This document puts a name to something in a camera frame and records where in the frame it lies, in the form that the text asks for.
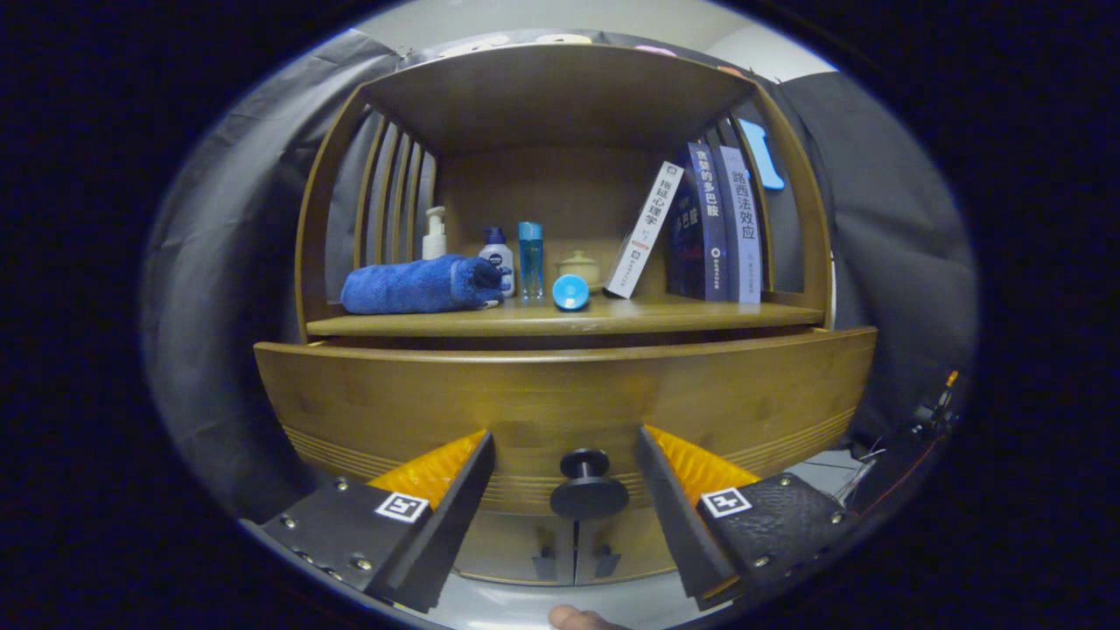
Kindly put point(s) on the black equipment with orange part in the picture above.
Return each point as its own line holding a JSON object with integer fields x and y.
{"x": 901, "y": 455}

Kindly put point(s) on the wooden cabinet door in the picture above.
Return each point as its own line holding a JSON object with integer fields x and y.
{"x": 634, "y": 542}
{"x": 507, "y": 547}

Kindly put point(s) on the beige lidded teacup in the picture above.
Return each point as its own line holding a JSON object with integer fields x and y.
{"x": 579, "y": 267}

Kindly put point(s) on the wooden countertop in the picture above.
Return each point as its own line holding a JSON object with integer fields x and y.
{"x": 682, "y": 313}

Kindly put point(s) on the clear blue bottle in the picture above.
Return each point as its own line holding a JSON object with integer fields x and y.
{"x": 530, "y": 262}

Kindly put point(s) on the blue tube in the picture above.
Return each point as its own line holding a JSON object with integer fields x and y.
{"x": 570, "y": 292}

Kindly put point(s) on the white bottle with blue cap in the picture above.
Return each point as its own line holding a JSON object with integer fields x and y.
{"x": 497, "y": 254}

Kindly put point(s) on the black drawer knob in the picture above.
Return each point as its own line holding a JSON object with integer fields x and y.
{"x": 588, "y": 499}

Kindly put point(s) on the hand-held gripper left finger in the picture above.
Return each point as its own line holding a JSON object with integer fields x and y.
{"x": 446, "y": 525}

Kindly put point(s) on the dark blue book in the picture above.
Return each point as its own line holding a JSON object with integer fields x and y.
{"x": 707, "y": 223}

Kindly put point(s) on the pale blue book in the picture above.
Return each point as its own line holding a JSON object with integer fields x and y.
{"x": 744, "y": 227}

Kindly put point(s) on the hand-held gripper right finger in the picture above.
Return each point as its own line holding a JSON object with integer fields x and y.
{"x": 678, "y": 516}

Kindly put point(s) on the white book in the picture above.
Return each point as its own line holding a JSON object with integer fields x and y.
{"x": 646, "y": 229}

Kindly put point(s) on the wooden cabinet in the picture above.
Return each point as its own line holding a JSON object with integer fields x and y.
{"x": 560, "y": 201}

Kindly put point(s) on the white pump bottle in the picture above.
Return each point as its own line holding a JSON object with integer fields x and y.
{"x": 434, "y": 241}

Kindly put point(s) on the blue folded towel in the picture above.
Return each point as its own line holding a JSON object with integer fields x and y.
{"x": 411, "y": 287}

